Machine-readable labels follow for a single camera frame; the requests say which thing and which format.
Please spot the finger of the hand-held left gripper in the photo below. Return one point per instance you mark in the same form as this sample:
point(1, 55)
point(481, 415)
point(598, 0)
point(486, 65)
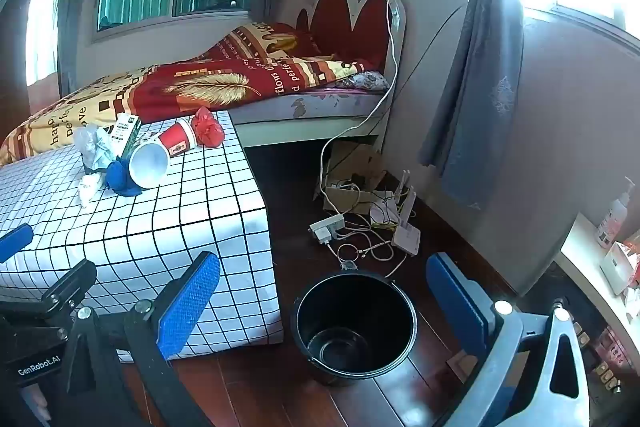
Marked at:
point(15, 243)
point(70, 281)

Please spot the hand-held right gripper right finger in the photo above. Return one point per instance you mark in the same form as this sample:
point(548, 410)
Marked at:
point(460, 307)

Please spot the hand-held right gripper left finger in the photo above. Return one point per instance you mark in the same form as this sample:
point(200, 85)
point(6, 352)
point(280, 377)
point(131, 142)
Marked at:
point(190, 302)

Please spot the white tissue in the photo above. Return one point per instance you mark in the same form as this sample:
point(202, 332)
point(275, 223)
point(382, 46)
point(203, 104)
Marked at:
point(90, 189)

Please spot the black bucket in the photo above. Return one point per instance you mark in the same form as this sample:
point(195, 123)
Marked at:
point(350, 307)

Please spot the clear plastic wrapper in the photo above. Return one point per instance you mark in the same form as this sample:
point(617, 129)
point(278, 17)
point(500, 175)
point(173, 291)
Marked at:
point(95, 147)

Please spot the green and white carton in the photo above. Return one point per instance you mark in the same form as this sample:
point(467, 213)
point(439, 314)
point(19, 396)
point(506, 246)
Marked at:
point(125, 132)

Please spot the red paper cup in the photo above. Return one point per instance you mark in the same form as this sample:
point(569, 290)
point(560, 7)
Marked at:
point(175, 139)

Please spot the red plastic bag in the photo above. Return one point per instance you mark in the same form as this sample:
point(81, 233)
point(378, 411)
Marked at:
point(207, 129)

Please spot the table with grid tablecloth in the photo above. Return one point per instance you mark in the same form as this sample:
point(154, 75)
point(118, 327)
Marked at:
point(150, 227)

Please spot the white router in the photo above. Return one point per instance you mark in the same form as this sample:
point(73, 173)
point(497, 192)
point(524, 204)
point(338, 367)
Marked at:
point(407, 239)

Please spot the dark patterned cabinet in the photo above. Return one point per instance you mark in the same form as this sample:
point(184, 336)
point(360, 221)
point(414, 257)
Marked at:
point(600, 347)

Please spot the white power strip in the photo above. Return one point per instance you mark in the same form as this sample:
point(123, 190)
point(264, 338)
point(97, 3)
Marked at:
point(327, 224)

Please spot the white box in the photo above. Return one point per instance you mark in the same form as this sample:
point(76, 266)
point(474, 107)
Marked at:
point(617, 267)

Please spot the cardboard box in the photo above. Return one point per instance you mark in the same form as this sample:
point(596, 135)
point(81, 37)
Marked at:
point(360, 167)

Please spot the white pump bottle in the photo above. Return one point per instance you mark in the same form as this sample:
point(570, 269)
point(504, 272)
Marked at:
point(612, 219)

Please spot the red and gold printed blanket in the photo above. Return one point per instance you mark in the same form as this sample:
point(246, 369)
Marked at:
point(200, 82)

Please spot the blue grey patterned curtain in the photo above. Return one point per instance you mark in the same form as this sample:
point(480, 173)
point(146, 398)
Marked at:
point(480, 82)

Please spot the purple mattress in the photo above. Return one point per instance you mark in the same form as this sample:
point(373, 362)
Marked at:
point(325, 104)

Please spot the floral pillow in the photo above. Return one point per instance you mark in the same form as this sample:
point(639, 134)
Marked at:
point(365, 80)

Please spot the white and red bed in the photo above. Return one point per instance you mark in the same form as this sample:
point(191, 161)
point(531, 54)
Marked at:
point(350, 17)

